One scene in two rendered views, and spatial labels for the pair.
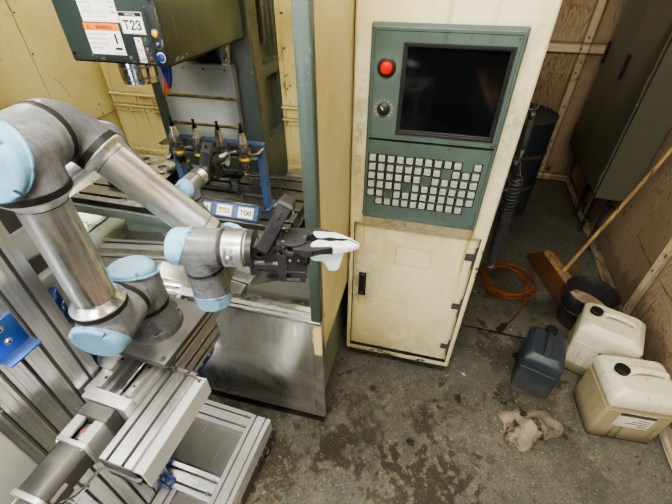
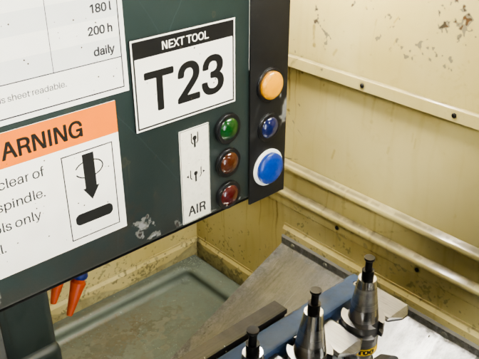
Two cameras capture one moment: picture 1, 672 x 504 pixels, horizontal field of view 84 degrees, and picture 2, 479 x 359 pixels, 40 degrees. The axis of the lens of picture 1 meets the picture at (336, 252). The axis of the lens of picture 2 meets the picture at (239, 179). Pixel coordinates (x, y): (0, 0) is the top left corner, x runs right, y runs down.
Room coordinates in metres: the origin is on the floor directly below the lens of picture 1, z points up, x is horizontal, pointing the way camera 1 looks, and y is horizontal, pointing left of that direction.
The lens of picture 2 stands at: (1.29, 1.12, 1.85)
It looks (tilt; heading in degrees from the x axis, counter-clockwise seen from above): 28 degrees down; 304
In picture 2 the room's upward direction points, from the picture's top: straight up
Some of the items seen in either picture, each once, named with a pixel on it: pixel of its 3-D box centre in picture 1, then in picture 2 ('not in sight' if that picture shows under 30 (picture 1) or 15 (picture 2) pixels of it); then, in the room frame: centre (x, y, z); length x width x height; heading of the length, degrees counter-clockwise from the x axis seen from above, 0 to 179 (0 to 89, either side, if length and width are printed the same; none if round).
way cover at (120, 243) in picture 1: (172, 262); not in sight; (1.40, 0.80, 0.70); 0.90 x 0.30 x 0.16; 76
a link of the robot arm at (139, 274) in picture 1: (136, 283); not in sight; (0.71, 0.52, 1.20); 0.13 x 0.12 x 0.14; 177
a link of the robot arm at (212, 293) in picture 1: (212, 278); not in sight; (0.59, 0.26, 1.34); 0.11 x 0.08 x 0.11; 177
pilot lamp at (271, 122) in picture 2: not in sight; (269, 127); (1.57, 0.66, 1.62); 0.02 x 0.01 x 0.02; 76
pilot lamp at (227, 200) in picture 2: not in sight; (229, 194); (1.58, 0.71, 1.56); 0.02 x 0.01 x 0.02; 76
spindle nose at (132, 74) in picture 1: (137, 67); not in sight; (1.84, 0.90, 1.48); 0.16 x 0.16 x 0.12
